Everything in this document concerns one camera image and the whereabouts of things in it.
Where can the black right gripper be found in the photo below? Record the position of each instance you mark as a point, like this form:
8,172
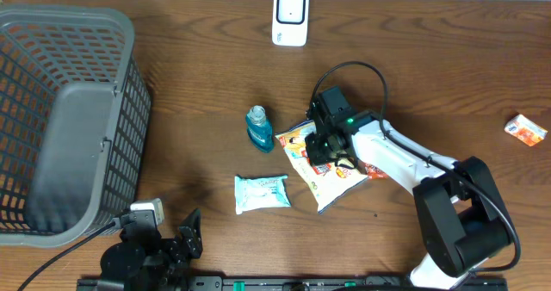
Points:
313,156

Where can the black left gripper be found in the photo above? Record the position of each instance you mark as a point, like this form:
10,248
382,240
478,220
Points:
181,254

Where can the yellow snack bag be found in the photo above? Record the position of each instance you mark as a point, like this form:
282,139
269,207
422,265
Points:
327,182

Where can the red chocolate bar wrapper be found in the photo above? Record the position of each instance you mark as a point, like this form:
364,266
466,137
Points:
373,172

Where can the white tissue pack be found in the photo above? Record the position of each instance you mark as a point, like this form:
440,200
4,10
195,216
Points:
263,192

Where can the blue mouthwash bottle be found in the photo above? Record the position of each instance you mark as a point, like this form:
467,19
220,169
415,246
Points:
259,129

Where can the small orange snack packet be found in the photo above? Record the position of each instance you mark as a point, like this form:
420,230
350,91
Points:
525,130

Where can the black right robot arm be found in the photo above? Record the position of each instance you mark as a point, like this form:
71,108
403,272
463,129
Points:
462,217

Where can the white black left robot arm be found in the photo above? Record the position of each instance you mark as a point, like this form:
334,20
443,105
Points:
144,260

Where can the white barcode scanner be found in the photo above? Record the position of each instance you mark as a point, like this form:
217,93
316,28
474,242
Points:
290,22

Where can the grey plastic basket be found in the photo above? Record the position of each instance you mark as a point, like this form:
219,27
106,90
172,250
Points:
74,118

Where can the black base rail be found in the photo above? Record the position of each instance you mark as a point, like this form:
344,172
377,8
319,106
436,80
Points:
217,283

